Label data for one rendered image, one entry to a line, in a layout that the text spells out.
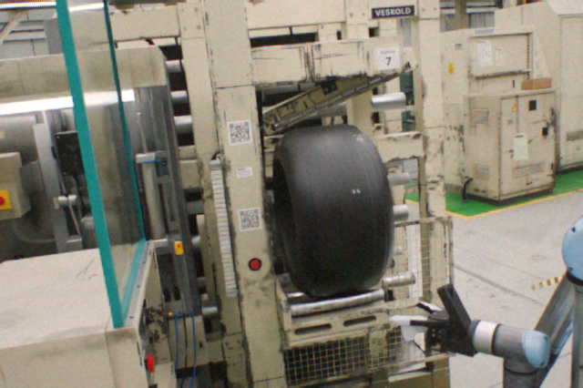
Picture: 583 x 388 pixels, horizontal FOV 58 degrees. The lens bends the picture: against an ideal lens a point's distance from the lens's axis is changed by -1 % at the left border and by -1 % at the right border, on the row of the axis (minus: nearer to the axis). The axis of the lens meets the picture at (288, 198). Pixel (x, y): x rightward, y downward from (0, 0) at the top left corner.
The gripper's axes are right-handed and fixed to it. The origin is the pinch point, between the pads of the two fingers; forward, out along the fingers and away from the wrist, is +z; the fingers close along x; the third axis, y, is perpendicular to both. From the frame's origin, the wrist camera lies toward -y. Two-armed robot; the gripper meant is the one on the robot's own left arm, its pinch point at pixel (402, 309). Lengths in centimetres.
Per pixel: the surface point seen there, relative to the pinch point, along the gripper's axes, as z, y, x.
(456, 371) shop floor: 47, 86, 152
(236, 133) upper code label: 61, -45, 1
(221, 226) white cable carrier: 67, -14, 0
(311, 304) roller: 43.7, 12.7, 18.2
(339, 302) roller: 37.4, 12.6, 25.4
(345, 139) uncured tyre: 34, -43, 24
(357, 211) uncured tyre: 24.3, -21.2, 15.9
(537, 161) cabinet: 114, -9, 531
